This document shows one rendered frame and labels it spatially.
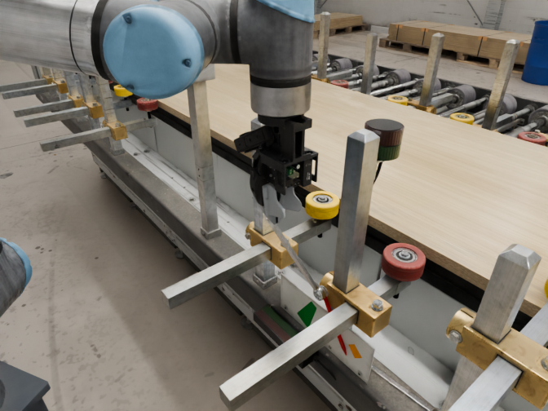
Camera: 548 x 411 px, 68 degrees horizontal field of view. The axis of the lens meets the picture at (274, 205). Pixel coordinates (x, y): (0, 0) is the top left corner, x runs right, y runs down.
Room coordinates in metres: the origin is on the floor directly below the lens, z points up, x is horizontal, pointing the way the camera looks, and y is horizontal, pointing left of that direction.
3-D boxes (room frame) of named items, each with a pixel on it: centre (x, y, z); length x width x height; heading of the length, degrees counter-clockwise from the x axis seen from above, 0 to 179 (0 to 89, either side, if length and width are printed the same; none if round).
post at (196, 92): (0.97, 0.19, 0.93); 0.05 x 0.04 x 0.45; 39
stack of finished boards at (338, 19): (9.07, -0.76, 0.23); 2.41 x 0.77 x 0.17; 130
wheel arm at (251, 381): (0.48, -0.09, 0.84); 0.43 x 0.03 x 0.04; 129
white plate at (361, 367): (0.58, -0.10, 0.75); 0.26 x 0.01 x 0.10; 39
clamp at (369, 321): (0.55, -0.15, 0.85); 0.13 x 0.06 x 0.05; 39
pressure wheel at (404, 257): (0.61, -0.25, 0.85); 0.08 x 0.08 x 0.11
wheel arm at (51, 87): (2.06, 1.14, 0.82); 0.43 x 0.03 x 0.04; 129
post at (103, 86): (1.54, 0.65, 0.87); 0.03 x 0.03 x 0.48; 39
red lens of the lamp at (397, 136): (0.60, -0.17, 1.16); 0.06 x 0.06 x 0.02
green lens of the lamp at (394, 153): (0.60, -0.17, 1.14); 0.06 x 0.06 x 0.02
